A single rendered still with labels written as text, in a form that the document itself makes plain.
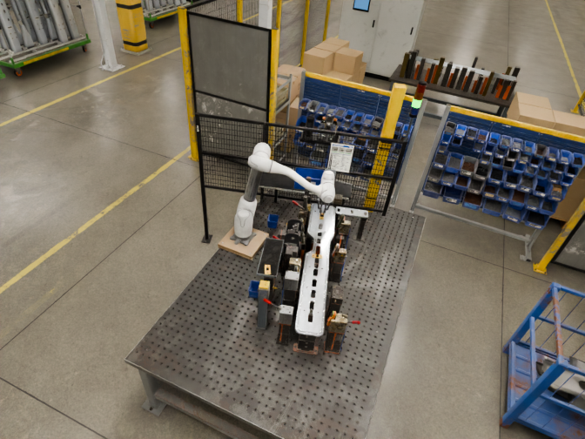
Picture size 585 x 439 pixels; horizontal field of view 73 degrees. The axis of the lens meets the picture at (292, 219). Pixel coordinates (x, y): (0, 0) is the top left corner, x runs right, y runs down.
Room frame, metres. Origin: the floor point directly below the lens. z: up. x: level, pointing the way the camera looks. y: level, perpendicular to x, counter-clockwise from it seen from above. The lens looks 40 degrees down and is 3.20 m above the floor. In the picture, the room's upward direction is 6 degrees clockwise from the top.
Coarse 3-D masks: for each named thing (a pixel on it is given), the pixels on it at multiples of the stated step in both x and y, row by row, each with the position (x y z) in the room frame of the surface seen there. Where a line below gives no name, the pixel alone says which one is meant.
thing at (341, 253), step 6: (336, 252) 2.23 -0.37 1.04; (342, 252) 2.23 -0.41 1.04; (336, 258) 2.22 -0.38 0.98; (342, 258) 2.23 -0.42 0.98; (336, 264) 2.23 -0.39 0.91; (336, 270) 2.23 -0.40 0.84; (342, 270) 2.23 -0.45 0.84; (330, 276) 2.24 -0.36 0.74; (336, 276) 2.22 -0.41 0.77; (330, 282) 2.21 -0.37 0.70; (336, 282) 2.21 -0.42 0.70
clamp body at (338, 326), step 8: (336, 320) 1.58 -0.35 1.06; (344, 320) 1.58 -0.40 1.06; (336, 328) 1.56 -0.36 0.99; (344, 328) 1.56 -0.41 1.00; (328, 336) 1.57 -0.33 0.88; (336, 336) 1.57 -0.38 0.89; (328, 344) 1.57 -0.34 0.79; (336, 344) 1.56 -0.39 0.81; (328, 352) 1.56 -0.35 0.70; (336, 352) 1.56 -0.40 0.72
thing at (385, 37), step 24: (360, 0) 9.15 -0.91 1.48; (384, 0) 9.02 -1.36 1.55; (408, 0) 8.86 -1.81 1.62; (360, 24) 9.15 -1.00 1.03; (384, 24) 8.98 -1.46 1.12; (408, 24) 8.82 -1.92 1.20; (360, 48) 9.12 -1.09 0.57; (384, 48) 8.95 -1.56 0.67; (408, 48) 8.78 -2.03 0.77; (384, 72) 8.91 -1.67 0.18
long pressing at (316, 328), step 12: (312, 204) 2.85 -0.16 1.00; (312, 216) 2.68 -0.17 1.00; (324, 216) 2.70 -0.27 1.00; (312, 228) 2.52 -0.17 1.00; (324, 228) 2.54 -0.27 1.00; (324, 240) 2.38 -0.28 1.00; (312, 252) 2.24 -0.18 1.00; (324, 252) 2.25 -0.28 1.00; (312, 264) 2.11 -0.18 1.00; (324, 264) 2.12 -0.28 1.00; (312, 276) 1.99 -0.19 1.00; (324, 276) 2.00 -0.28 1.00; (300, 288) 1.86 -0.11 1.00; (312, 288) 1.87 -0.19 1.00; (324, 288) 1.88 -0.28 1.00; (300, 300) 1.75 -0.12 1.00; (312, 300) 1.77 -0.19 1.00; (324, 300) 1.78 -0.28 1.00; (300, 312) 1.66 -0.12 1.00; (324, 312) 1.68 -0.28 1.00; (300, 324) 1.56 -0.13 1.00; (312, 324) 1.57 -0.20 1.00
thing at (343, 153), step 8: (336, 144) 3.21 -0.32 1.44; (344, 144) 3.20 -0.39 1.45; (336, 152) 3.20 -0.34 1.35; (344, 152) 3.20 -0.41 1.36; (352, 152) 3.20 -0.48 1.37; (328, 160) 3.21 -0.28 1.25; (336, 160) 3.20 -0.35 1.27; (344, 160) 3.20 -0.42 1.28; (352, 160) 3.20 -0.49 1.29; (336, 168) 3.20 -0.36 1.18; (344, 168) 3.20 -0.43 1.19
